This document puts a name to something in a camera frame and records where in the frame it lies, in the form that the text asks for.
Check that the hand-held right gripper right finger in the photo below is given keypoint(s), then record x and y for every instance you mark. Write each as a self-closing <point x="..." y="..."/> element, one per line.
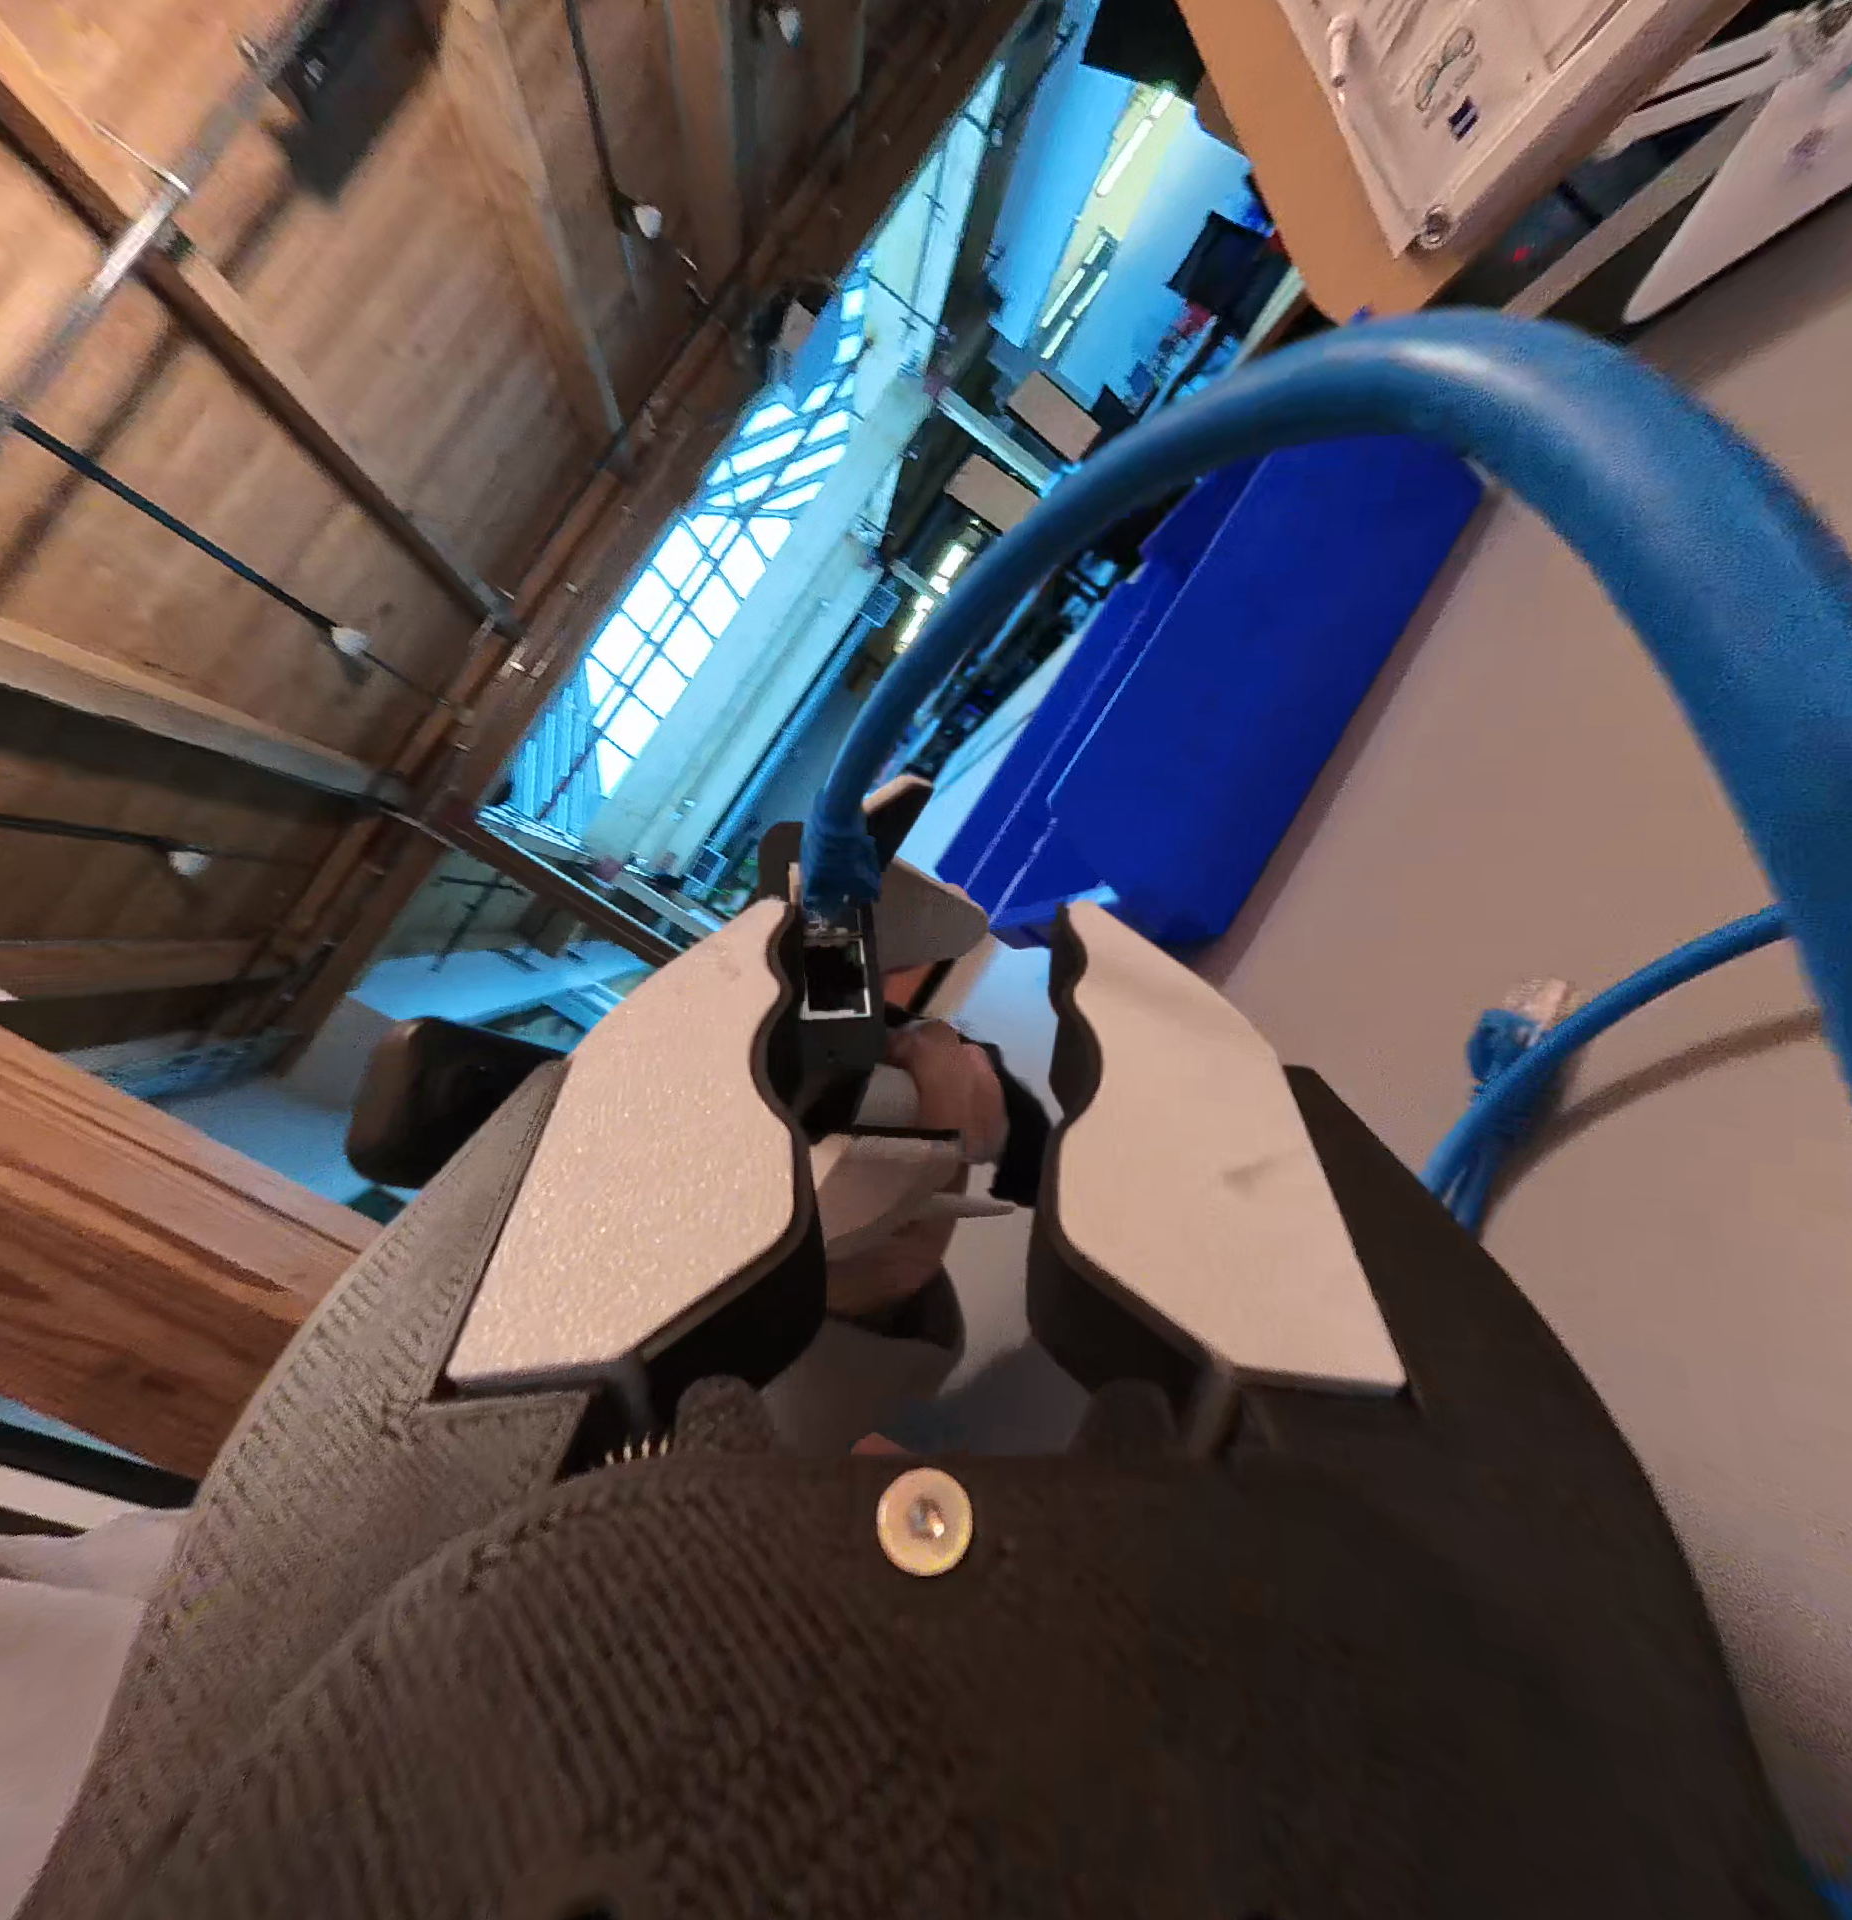
<point x="1211" y="1172"/>

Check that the black network splitter box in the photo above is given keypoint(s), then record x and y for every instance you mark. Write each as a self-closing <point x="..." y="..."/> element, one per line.
<point x="835" y="1052"/>

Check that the black lighting track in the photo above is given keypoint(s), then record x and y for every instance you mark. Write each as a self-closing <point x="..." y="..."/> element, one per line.
<point x="192" y="540"/>

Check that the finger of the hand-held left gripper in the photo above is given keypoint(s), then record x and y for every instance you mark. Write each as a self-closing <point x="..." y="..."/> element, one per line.
<point x="933" y="919"/>

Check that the tilted document board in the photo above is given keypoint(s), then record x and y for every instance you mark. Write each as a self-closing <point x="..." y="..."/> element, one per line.
<point x="1287" y="180"/>

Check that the wooden pillar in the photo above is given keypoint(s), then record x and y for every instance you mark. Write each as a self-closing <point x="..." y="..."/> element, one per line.
<point x="115" y="1231"/>

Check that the metal ceiling pipe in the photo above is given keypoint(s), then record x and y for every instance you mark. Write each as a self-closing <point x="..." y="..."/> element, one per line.
<point x="144" y="227"/>

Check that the blue plastic bin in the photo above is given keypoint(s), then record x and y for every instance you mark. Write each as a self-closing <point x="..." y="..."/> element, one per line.
<point x="1239" y="722"/>

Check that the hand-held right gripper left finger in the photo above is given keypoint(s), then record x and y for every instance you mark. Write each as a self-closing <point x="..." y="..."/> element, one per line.
<point x="641" y="1172"/>

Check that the printed instruction sheet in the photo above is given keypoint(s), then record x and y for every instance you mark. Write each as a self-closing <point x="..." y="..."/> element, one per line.
<point x="1466" y="106"/>

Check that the grey desk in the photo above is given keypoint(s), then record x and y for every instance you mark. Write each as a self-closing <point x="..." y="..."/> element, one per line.
<point x="1542" y="842"/>

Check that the large paned window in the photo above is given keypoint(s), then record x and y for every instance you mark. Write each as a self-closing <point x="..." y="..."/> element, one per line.
<point x="687" y="600"/>

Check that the person's left hand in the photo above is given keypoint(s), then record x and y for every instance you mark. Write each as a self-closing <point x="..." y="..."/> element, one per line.
<point x="957" y="1088"/>

